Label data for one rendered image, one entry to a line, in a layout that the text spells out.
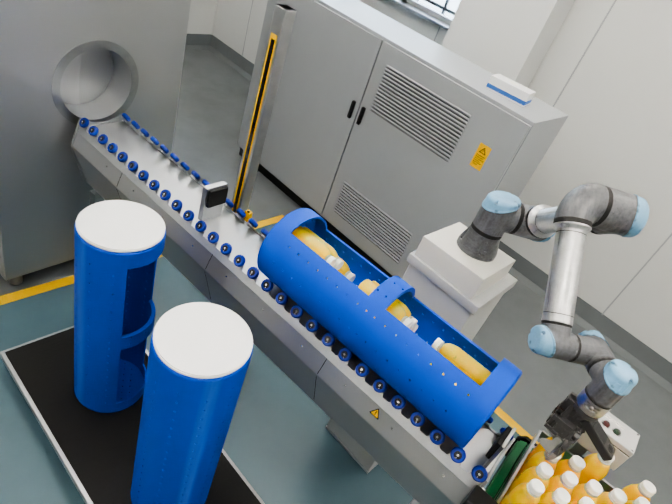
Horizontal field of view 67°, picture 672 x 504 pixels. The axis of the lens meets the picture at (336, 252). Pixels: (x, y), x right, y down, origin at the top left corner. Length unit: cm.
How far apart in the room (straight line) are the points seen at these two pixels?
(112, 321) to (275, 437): 103
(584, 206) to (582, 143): 270
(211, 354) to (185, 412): 18
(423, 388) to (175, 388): 68
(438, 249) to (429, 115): 147
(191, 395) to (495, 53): 326
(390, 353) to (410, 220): 194
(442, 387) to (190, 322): 74
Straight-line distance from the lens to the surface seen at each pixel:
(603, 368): 146
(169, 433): 166
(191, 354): 147
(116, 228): 183
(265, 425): 263
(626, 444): 186
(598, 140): 414
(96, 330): 203
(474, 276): 181
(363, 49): 347
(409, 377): 152
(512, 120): 295
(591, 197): 150
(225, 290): 196
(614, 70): 409
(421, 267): 190
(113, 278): 183
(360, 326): 155
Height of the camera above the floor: 217
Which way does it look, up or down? 35 degrees down
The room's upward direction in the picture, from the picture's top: 21 degrees clockwise
